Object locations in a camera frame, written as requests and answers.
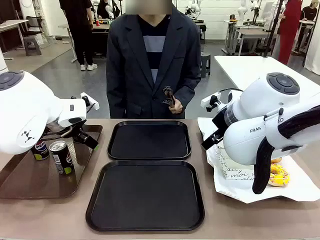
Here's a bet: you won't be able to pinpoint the large white table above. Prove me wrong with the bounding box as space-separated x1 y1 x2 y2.
214 55 320 97

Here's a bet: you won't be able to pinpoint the yellow sprinkled donut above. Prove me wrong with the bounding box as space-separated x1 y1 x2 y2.
267 162 291 188

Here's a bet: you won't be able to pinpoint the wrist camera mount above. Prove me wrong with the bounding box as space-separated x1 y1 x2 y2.
80 92 100 111
200 91 222 113

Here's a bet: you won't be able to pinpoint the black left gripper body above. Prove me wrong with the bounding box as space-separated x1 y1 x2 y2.
70 124 89 144

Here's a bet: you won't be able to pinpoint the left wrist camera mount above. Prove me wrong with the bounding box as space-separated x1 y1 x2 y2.
80 92 100 111

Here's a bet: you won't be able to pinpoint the person in black shirt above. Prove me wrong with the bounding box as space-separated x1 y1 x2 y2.
294 1 319 55

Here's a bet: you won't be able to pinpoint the standing person in black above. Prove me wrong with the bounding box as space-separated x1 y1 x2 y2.
59 0 98 72

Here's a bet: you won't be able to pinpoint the black office chair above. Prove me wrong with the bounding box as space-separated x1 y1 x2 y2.
19 16 43 38

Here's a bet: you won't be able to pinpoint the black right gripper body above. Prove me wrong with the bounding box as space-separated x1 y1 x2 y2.
211 109 230 138

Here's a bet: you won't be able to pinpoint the smaller black plastic tray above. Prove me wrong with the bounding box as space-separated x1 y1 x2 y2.
106 120 192 161

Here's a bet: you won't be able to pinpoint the grey background work tables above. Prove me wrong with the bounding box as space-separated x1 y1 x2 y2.
223 19 278 56

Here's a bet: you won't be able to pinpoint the white crumpled paper sheet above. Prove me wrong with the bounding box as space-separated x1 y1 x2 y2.
197 116 320 205

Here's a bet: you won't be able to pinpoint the dark serving tongs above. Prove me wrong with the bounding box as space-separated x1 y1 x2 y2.
161 86 176 109

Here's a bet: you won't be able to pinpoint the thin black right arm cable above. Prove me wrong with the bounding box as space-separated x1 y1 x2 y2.
219 87 245 95

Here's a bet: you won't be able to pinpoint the brown plastic tray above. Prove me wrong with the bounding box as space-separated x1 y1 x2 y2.
0 124 104 200

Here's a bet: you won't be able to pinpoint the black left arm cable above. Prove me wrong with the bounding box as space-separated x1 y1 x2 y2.
41 122 74 140

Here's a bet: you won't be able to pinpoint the person's left forearm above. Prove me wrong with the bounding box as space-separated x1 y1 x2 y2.
174 72 202 111

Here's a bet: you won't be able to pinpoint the black cable sleeve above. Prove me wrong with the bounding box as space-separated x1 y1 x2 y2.
251 104 320 195

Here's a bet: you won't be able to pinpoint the person's right forearm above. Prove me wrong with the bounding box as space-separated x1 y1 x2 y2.
106 82 128 119

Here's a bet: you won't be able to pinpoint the desk with white legs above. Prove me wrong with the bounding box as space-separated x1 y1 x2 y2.
58 23 111 63

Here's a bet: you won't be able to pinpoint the white script paper donut box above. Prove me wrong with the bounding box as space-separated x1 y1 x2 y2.
214 144 256 181

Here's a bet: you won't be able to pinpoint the black slanted pole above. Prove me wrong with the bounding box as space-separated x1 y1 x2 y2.
262 0 286 58

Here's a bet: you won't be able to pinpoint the larger black plastic tray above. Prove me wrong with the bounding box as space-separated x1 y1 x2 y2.
85 159 206 232

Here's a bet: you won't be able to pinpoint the person's left hand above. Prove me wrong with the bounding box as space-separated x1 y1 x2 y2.
170 97 185 115

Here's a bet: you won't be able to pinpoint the white background desk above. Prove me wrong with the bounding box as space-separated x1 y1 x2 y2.
0 19 30 61

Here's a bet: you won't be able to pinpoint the white hanging curtain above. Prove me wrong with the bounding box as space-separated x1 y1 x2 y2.
303 24 320 76

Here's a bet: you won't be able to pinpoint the person in red apron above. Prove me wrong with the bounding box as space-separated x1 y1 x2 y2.
271 0 303 66

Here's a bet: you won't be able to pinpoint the grey plastic stool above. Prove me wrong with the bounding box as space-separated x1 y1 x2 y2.
23 36 43 57

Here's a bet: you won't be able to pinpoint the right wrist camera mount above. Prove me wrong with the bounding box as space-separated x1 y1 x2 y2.
200 91 222 113

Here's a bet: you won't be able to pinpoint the person in dark blazer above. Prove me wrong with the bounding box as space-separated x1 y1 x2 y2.
106 7 202 120

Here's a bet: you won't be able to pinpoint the dark grey stool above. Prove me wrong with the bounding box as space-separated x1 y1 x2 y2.
199 53 212 78

